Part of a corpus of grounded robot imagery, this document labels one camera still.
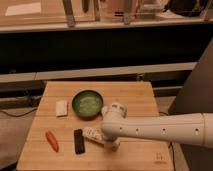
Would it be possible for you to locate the white plastic bottle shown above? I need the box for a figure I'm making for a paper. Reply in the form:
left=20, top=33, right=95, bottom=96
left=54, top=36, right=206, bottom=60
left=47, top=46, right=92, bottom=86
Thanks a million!
left=82, top=126, right=122, bottom=152

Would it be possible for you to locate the black rectangular bar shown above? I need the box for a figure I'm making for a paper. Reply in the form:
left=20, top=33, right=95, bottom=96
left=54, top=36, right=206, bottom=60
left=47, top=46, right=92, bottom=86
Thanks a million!
left=74, top=129, right=85, bottom=154

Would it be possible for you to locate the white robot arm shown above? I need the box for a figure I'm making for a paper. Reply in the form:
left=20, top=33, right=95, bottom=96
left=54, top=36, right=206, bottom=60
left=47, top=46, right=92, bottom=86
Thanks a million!
left=101, top=103, right=213, bottom=148

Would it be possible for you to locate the green ceramic bowl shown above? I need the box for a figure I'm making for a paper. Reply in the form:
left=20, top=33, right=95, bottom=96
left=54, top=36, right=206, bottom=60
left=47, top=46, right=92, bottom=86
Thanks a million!
left=72, top=90, right=104, bottom=119

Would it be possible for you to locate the orange toy carrot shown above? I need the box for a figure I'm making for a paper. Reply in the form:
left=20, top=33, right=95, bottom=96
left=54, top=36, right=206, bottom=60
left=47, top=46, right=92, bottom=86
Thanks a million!
left=45, top=131, right=59, bottom=152

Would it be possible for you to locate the white sponge block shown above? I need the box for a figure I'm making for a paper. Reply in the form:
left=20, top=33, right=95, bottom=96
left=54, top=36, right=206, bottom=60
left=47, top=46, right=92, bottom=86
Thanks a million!
left=56, top=100, right=68, bottom=117

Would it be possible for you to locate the white paper sheet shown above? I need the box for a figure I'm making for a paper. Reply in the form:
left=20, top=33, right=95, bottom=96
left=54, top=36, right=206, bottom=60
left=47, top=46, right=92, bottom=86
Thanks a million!
left=5, top=2, right=41, bottom=16

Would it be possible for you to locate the black cable on floor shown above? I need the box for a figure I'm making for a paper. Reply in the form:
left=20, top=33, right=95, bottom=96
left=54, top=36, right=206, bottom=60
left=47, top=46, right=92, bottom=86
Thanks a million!
left=0, top=107, right=38, bottom=118

